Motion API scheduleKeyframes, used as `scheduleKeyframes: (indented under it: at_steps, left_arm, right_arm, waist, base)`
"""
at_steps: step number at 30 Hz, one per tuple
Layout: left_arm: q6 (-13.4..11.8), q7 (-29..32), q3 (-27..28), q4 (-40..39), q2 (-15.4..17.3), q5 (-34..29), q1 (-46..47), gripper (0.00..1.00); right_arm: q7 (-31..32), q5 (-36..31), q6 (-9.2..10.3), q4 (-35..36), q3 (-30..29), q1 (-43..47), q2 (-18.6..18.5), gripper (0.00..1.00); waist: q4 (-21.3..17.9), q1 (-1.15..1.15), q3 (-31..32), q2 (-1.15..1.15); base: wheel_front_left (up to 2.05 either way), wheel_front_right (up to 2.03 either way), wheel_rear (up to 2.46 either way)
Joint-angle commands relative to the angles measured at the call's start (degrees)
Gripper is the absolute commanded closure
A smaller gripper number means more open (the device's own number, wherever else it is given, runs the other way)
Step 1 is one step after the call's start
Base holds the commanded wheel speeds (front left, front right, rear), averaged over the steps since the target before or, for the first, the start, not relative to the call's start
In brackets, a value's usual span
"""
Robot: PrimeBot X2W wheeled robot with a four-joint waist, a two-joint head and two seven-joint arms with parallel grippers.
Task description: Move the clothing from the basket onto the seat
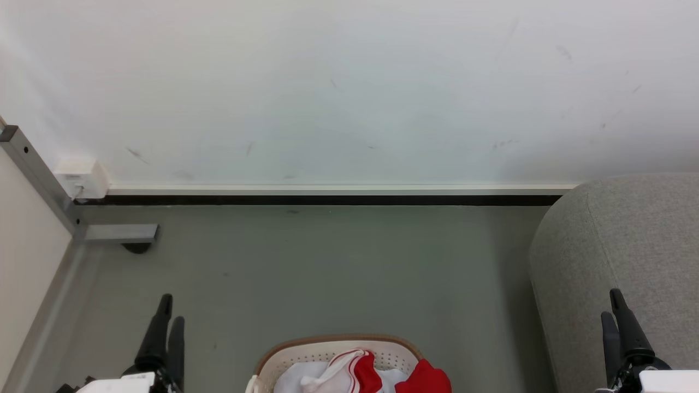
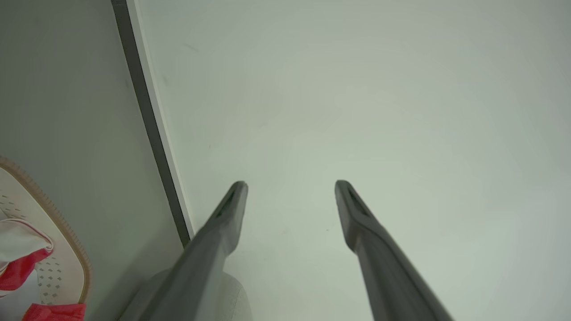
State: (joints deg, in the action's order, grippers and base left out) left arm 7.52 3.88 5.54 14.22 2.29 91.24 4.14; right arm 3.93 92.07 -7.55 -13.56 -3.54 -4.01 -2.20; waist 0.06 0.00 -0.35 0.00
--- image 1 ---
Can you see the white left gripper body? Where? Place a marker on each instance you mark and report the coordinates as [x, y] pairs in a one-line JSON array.
[[136, 382]]

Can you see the grey metal frame leg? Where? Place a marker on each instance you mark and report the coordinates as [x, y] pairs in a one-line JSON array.
[[33, 164]]

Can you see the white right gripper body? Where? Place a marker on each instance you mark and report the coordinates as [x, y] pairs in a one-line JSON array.
[[666, 382]]

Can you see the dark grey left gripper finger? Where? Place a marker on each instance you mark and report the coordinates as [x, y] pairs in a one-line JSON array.
[[155, 338], [176, 349]]

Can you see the beige partition panel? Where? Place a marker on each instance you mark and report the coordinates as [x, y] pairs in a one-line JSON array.
[[22, 262]]

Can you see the cream perforated laundry basket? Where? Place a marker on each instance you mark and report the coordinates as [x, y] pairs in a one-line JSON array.
[[306, 355]]

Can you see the white wall junction box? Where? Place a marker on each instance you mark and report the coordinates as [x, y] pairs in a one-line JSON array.
[[82, 177]]

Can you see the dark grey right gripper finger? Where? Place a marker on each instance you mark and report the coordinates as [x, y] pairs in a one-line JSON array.
[[611, 344], [631, 333]]

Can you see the grey fabric sofa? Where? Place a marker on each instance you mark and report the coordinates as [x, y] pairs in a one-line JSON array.
[[628, 245]]

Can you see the black frame foot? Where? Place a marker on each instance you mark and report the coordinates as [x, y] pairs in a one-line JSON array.
[[136, 248]]

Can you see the black baseboard strip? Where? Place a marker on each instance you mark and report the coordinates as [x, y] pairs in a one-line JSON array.
[[327, 200]]

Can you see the red and white garment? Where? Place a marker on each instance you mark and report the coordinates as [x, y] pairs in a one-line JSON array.
[[366, 374]]

